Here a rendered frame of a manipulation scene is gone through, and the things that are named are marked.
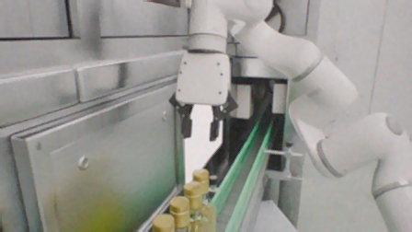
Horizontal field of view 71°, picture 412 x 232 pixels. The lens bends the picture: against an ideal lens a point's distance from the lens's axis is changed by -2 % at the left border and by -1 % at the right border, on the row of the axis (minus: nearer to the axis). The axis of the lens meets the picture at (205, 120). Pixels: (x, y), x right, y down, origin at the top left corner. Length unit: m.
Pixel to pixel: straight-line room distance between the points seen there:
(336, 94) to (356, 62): 3.56
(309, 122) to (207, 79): 0.25
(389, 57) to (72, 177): 4.05
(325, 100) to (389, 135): 0.13
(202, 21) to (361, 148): 0.38
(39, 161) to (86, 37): 0.21
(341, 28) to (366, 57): 0.48
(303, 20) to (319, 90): 0.81
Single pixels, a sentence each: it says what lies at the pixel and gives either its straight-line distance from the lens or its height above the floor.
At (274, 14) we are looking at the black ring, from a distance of 1.36.
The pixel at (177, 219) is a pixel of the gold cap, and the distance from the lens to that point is 0.53.
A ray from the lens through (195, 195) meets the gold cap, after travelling 0.56.
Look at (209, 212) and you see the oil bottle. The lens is 0.64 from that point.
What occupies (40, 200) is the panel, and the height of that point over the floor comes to 1.23.
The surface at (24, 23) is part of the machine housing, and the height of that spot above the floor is 1.45.
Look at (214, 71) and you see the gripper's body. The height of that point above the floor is 1.37.
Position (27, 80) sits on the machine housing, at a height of 1.39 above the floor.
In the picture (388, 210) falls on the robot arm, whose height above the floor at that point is 1.14.
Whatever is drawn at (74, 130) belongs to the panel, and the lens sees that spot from 0.46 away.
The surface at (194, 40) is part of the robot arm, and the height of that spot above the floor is 1.43.
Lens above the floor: 1.44
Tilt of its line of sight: 17 degrees down
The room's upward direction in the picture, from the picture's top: straight up
